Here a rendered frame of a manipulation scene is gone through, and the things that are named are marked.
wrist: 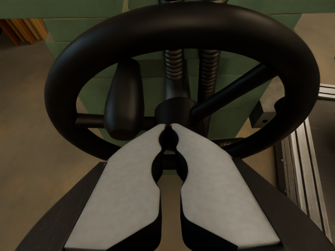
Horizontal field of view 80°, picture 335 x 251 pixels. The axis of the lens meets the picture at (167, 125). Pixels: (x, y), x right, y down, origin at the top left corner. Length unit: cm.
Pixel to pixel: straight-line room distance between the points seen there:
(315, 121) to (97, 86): 100
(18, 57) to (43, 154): 87
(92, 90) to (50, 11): 18
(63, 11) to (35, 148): 104
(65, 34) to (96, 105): 20
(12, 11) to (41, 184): 95
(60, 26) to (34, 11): 4
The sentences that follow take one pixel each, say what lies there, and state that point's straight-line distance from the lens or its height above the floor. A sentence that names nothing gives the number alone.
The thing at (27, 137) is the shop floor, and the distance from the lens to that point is 140.
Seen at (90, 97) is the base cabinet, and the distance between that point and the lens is 51.
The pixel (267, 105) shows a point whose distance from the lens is 55.
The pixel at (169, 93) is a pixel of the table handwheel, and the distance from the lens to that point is 26.
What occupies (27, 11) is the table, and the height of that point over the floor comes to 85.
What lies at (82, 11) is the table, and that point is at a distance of 36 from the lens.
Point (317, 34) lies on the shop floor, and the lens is 212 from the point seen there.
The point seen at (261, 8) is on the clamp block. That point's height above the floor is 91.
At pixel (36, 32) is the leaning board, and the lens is 195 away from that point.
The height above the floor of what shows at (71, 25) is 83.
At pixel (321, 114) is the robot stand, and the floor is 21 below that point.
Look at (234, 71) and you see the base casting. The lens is 45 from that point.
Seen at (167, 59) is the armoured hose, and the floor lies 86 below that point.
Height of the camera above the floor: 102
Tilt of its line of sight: 60 degrees down
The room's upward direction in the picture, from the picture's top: straight up
